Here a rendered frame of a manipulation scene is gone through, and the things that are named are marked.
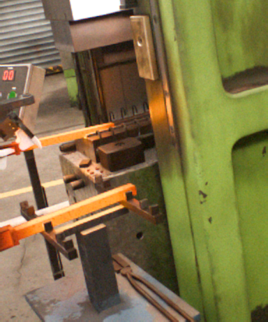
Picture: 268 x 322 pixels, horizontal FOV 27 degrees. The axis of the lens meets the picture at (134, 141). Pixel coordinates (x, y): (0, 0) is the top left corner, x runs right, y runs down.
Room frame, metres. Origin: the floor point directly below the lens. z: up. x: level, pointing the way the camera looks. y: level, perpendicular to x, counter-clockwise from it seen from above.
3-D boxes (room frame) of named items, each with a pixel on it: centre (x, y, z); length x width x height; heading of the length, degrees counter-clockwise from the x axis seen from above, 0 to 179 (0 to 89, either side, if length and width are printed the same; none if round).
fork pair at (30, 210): (1.33, 0.19, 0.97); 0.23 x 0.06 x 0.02; 117
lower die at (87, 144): (1.86, -0.03, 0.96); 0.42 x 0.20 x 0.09; 112
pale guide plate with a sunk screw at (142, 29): (1.54, -0.07, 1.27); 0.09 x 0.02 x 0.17; 22
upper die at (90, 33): (1.86, -0.03, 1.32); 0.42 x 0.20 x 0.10; 112
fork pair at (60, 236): (1.12, 0.09, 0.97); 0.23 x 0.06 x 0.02; 117
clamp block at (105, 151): (1.64, 0.05, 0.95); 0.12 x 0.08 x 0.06; 112
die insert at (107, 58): (1.85, -0.07, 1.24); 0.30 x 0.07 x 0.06; 112
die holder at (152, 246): (1.81, -0.06, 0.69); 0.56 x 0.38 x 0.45; 112
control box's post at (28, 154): (2.27, 0.45, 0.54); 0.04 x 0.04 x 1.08; 22
